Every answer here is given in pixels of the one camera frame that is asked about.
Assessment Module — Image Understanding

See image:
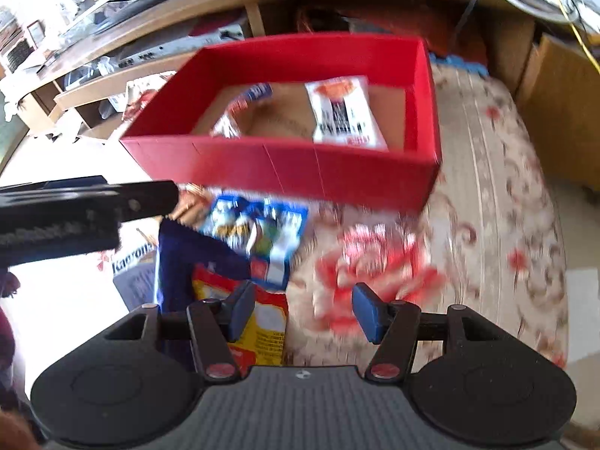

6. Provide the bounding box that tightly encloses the orange pastry red packet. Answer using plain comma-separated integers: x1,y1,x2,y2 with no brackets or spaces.
191,264,289,376

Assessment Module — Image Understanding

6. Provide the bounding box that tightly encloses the dark blue snack packet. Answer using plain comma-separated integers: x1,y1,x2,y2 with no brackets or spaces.
154,217,250,313

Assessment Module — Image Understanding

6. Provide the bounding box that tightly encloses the white Kaprons wafer packet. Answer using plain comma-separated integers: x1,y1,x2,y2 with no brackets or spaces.
111,228,158,312

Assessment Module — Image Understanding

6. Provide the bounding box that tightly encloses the blue sausage snack packet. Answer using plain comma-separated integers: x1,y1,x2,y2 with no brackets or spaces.
199,194,308,291

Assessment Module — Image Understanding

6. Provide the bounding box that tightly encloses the red cardboard box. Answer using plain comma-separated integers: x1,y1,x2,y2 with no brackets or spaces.
121,33,443,213

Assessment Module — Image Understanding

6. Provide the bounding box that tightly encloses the round bun clear packet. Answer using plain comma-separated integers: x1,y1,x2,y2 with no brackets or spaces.
210,82,273,138

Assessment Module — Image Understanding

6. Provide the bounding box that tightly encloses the red yellow snack packet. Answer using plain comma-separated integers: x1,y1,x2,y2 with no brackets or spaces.
305,76,387,150

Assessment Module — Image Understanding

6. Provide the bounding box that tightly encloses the wooden TV stand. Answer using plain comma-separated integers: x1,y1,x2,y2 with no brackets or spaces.
2,0,535,139

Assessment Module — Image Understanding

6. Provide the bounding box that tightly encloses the silver media player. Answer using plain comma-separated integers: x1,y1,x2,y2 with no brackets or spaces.
111,18,250,69

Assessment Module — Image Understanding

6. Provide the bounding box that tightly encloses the blue foam mat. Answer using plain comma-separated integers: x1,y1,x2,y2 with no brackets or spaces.
429,52,489,76

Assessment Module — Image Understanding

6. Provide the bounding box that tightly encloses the brown cardboard box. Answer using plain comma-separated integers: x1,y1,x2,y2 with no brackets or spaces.
514,34,600,191

